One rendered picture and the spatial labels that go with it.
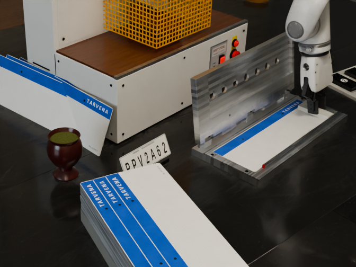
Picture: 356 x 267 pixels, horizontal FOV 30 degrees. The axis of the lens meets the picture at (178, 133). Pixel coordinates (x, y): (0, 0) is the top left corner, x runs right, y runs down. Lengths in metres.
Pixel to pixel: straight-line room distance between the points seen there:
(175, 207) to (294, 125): 0.59
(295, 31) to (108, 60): 0.48
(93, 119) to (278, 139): 0.48
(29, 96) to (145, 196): 0.61
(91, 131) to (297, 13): 0.60
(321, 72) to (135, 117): 0.51
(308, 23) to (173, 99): 0.42
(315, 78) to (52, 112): 0.71
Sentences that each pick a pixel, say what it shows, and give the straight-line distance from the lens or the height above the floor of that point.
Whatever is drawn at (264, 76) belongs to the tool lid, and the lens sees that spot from 1.85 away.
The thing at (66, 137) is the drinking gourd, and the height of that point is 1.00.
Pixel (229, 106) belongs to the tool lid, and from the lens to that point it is 1.74.
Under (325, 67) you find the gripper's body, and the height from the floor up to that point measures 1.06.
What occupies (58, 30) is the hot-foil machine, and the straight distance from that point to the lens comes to 1.77.
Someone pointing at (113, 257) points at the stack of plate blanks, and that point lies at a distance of 1.32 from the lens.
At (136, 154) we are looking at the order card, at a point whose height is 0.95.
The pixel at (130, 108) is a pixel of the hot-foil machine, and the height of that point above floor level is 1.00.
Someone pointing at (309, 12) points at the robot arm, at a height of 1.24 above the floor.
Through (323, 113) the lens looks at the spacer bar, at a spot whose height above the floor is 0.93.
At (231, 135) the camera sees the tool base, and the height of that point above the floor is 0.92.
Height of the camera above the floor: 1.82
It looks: 31 degrees down
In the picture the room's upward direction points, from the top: 3 degrees clockwise
